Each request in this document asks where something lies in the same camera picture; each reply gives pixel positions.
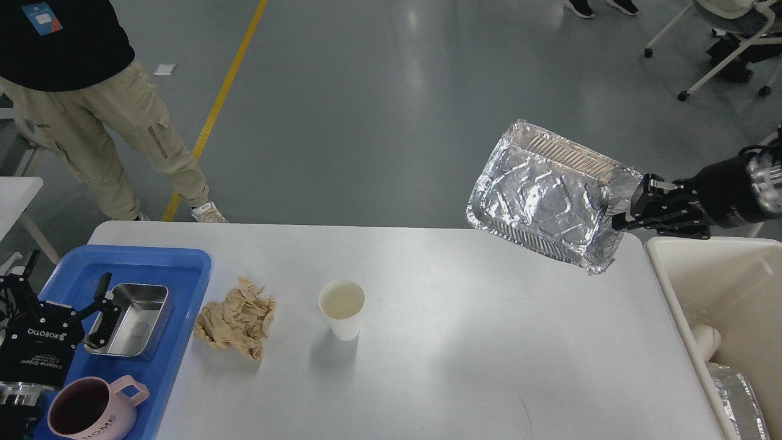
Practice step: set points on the aluminium foil tray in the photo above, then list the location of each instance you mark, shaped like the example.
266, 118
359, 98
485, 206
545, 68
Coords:
553, 196

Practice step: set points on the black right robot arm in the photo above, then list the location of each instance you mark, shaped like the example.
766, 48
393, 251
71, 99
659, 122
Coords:
773, 146

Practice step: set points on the foil trash in bin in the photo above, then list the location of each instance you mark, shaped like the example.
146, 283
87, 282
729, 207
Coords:
739, 402

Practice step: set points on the white side table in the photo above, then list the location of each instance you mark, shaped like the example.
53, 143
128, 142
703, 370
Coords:
17, 194

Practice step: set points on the pink mug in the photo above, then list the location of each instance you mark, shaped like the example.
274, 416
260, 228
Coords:
93, 408

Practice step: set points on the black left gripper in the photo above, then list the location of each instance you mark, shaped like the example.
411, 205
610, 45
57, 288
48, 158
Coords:
41, 337

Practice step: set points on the person in beige trousers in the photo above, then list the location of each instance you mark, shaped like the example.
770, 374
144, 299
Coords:
69, 67

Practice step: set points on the white paper cup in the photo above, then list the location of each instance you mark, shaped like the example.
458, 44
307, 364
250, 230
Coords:
341, 303

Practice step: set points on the blue plastic tray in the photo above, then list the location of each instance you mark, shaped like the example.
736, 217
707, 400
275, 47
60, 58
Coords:
185, 273

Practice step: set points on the white office chair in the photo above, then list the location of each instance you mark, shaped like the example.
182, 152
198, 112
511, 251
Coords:
742, 25

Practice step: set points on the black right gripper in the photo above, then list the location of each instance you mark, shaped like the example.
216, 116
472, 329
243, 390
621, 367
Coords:
732, 193

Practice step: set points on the small steel tray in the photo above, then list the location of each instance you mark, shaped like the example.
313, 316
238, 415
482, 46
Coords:
144, 311

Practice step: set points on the crumpled brown paper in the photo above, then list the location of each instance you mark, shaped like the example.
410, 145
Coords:
241, 321

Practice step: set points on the white chair left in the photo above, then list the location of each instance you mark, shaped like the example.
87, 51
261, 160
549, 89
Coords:
20, 153

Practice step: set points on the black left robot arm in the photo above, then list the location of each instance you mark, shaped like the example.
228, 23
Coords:
20, 405

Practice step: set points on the beige plastic bin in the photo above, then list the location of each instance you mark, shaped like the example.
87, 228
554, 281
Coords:
732, 285

